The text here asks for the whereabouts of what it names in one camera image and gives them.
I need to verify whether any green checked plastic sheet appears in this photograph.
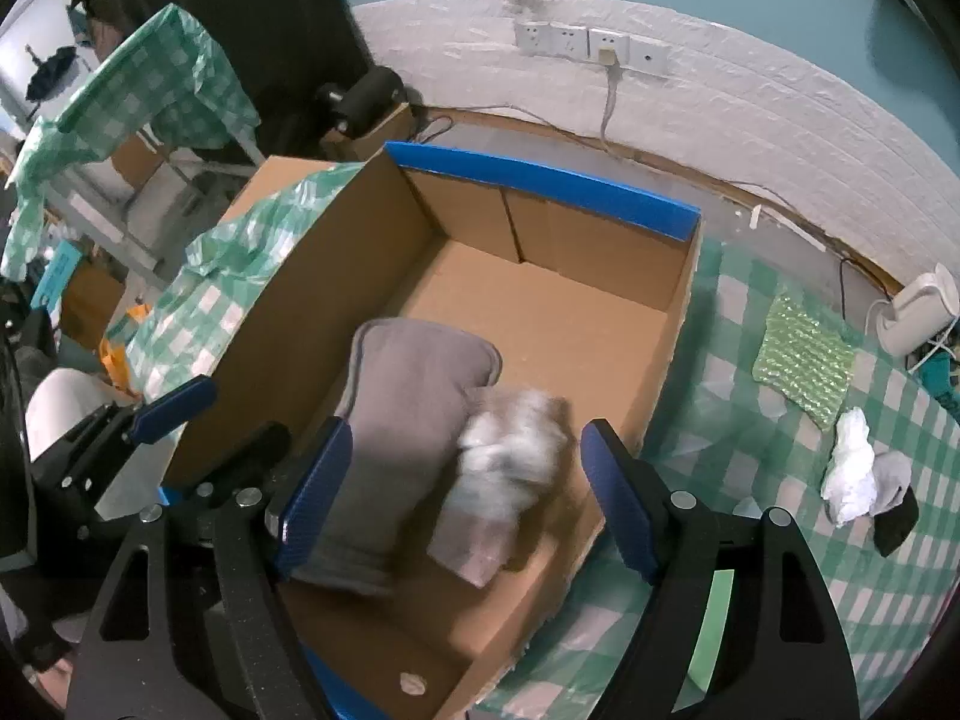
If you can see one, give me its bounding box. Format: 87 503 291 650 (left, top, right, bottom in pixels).
0 4 263 278

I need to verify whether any grey plug cable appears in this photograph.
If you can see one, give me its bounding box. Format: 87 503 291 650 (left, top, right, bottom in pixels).
598 49 625 158

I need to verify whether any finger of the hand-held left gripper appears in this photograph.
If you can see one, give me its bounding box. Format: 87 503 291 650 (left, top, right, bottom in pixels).
161 422 293 520
30 373 220 520

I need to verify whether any grey padded cloth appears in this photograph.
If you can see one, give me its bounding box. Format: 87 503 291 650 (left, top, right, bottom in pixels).
289 317 503 597

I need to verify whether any orange bag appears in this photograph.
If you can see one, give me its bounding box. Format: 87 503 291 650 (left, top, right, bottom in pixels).
100 304 152 396

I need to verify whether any small cardboard box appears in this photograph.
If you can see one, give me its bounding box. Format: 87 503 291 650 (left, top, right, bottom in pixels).
322 101 417 164

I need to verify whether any black curtain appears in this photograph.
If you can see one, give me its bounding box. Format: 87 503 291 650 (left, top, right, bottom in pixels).
71 0 380 170

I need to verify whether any black cylindrical device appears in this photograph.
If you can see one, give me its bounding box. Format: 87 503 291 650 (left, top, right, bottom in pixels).
319 66 410 137

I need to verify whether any brown cardboard box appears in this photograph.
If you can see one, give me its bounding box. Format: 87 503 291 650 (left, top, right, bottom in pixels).
60 262 126 350

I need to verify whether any white tissue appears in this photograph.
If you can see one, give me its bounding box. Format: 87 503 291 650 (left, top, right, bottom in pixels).
820 406 878 527

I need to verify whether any white plastic device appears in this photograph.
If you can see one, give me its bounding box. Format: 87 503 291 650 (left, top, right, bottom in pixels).
876 264 960 357

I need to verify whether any black cable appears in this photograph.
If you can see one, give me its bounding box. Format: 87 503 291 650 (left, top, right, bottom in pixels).
416 105 905 316

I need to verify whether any grey black sock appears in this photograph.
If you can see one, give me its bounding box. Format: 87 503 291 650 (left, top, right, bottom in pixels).
870 451 920 557

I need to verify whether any green bubble wrap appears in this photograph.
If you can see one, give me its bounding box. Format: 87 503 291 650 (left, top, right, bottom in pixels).
752 292 857 432

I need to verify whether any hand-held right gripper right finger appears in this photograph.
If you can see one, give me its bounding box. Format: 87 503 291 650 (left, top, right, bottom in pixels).
580 420 863 720

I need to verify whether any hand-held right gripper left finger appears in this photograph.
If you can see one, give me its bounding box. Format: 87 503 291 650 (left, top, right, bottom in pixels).
67 416 353 720

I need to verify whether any green checked tablecloth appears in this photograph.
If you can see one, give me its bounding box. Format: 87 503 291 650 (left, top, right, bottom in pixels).
124 165 960 720

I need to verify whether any white grey fluffy cloth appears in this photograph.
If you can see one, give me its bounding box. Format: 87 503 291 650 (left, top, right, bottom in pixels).
427 382 575 590

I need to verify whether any blue-sided cardboard box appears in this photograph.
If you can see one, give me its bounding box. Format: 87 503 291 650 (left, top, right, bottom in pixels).
161 141 704 720

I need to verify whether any white wall socket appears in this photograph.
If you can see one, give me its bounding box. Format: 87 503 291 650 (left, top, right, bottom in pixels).
587 28 629 67
550 24 590 61
514 21 554 58
626 37 671 78

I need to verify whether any teal box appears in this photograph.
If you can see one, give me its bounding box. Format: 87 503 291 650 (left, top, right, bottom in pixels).
31 242 85 310

